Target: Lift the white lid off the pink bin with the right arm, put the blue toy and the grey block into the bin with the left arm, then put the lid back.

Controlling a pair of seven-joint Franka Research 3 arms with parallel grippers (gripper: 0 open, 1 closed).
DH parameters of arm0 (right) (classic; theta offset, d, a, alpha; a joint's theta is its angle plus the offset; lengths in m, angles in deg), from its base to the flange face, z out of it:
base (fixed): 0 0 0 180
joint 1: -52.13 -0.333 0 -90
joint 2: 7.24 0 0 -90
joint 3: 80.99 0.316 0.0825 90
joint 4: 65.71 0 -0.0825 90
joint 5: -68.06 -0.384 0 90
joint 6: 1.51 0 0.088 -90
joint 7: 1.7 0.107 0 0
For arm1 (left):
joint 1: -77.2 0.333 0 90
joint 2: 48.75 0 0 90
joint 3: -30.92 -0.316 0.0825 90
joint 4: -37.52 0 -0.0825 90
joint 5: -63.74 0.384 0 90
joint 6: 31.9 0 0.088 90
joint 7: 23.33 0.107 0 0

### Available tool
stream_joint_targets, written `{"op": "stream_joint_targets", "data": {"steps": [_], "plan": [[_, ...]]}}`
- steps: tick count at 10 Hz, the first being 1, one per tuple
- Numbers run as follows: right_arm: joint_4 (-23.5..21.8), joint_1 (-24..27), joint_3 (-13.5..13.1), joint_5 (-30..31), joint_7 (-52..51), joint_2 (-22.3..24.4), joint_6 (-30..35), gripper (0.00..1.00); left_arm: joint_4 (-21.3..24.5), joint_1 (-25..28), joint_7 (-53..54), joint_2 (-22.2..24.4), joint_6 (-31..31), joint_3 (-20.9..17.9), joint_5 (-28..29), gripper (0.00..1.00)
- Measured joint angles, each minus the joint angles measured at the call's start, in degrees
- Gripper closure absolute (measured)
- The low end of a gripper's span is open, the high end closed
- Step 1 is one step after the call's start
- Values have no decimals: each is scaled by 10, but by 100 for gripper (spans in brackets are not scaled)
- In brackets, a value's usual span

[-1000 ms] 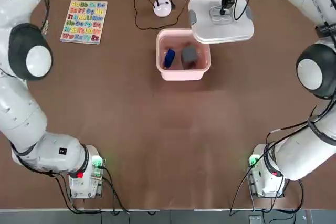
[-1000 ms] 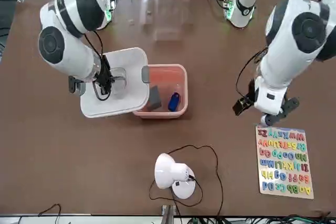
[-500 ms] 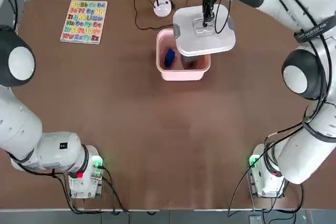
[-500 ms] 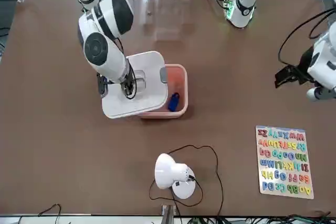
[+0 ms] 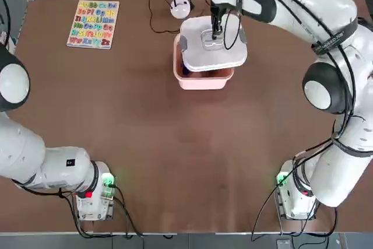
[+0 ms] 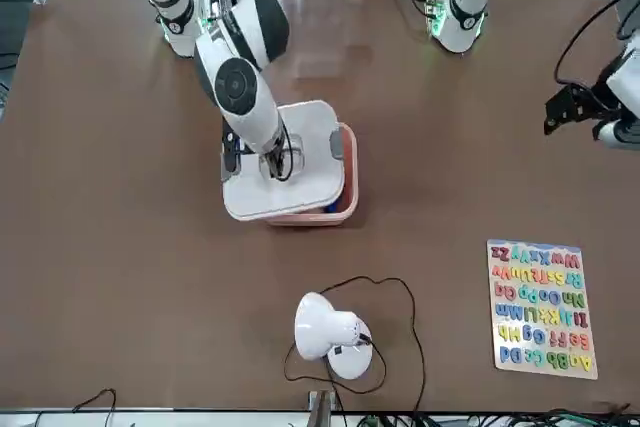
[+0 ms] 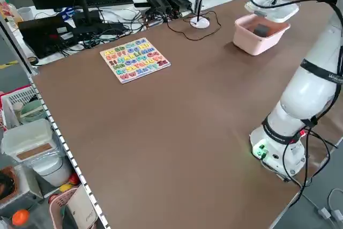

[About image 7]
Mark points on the white bin lid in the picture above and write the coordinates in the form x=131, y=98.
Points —
x=285, y=11

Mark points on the grey block with round hole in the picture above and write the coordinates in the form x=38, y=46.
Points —
x=262, y=31

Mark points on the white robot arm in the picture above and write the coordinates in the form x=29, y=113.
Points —
x=302, y=92

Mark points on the pink plastic bin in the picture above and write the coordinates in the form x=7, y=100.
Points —
x=252, y=46

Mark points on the red toy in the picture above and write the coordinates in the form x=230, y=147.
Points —
x=74, y=178

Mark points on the yellow toy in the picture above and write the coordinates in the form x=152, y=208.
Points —
x=65, y=187

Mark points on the colourful alphabet puzzle board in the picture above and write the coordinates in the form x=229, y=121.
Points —
x=135, y=60

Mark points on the black keyboard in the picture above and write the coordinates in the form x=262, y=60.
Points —
x=118, y=0

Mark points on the black flat device box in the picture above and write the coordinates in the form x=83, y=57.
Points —
x=40, y=38

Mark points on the white cup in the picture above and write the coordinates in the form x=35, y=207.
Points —
x=25, y=14

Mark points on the dark tape roll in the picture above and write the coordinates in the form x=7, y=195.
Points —
x=28, y=60

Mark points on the clear bottle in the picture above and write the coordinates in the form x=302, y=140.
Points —
x=6, y=9

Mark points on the green bowl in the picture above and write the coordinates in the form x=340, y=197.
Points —
x=32, y=111

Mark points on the white slotted basket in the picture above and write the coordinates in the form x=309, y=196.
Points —
x=13, y=97

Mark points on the white round pot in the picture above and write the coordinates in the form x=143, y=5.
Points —
x=53, y=171

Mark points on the white container with brown label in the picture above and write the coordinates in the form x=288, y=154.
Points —
x=26, y=135

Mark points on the pink slotted basket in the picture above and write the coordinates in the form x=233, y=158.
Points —
x=57, y=205

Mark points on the orange ball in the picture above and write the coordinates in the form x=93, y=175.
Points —
x=21, y=217

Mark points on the white perforated shelf rail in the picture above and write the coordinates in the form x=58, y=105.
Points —
x=69, y=152

